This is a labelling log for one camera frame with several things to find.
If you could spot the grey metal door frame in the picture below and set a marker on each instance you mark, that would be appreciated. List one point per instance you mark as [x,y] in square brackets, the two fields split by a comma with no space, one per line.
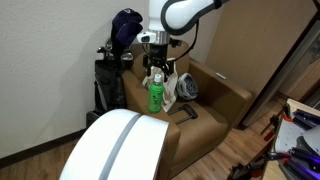
[283,73]

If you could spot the navy golf head cover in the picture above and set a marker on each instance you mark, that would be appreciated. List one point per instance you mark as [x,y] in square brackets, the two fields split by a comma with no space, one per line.
[128,33]
[126,16]

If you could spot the red black bar clamp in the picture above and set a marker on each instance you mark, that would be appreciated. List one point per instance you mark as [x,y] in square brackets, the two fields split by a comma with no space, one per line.
[246,170]

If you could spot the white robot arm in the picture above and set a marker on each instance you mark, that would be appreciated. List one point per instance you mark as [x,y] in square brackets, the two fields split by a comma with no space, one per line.
[133,143]

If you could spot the brown leather armchair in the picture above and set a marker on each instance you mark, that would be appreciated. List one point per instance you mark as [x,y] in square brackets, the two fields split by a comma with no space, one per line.
[200,130]

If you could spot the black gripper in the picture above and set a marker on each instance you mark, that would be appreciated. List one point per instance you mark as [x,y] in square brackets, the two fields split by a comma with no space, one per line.
[159,60]

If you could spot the black bar with purple light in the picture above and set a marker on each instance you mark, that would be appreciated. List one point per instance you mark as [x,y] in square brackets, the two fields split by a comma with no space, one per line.
[306,118]

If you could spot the black baseboard strip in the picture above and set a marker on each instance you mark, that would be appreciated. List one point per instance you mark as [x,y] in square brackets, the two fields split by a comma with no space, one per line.
[40,148]

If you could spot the silver golf club head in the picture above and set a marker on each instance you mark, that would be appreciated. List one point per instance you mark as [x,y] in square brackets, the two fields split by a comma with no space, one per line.
[100,50]
[108,45]
[126,56]

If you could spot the white canvas tote bag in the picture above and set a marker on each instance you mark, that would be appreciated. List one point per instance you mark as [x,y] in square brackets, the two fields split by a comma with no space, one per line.
[171,90]

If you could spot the orange black bar clamp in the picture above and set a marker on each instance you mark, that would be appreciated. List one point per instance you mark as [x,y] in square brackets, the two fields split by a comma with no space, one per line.
[276,120]

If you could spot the grey mount plate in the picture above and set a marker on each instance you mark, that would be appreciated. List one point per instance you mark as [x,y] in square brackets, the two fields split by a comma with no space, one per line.
[308,141]

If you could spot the green plastic bottle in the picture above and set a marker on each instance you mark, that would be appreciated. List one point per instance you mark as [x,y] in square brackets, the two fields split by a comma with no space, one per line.
[155,96]

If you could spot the black golf bag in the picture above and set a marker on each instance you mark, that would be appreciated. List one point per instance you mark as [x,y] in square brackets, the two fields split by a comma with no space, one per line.
[108,85]

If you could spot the small white tag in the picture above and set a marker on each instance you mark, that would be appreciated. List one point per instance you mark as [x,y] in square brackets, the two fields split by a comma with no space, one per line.
[220,76]

